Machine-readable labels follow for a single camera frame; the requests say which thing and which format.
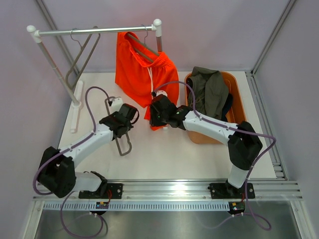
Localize silver clothes rack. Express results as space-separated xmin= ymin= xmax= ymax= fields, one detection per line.
xmin=26 ymin=19 xmax=161 ymax=133

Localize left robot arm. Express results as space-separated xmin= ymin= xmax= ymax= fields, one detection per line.
xmin=33 ymin=104 xmax=139 ymax=199

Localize orange plastic basket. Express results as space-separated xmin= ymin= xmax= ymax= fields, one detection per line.
xmin=187 ymin=72 xmax=246 ymax=144

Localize white slotted cable duct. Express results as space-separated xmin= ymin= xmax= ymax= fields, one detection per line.
xmin=43 ymin=201 xmax=230 ymax=212

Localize grey hanger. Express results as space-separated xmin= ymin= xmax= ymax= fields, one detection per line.
xmin=127 ymin=24 xmax=162 ymax=63
xmin=65 ymin=28 xmax=101 ymax=90
xmin=105 ymin=96 xmax=133 ymax=156

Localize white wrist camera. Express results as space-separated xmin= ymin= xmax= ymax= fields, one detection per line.
xmin=107 ymin=97 xmax=124 ymax=114
xmin=151 ymin=90 xmax=167 ymax=98

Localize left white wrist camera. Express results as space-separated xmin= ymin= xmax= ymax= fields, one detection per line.
xmin=107 ymin=97 xmax=124 ymax=114

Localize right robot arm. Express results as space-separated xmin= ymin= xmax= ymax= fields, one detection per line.
xmin=150 ymin=94 xmax=263 ymax=198

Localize navy blue shorts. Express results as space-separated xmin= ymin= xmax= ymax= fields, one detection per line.
xmin=221 ymin=94 xmax=233 ymax=122

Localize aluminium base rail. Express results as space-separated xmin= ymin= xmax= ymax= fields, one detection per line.
xmin=32 ymin=179 xmax=304 ymax=202

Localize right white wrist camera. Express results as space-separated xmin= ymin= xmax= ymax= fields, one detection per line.
xmin=151 ymin=90 xmax=167 ymax=98

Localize olive green shorts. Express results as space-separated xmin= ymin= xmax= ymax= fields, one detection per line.
xmin=186 ymin=66 xmax=229 ymax=120

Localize orange shorts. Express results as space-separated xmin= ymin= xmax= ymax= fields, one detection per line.
xmin=115 ymin=32 xmax=179 ymax=120

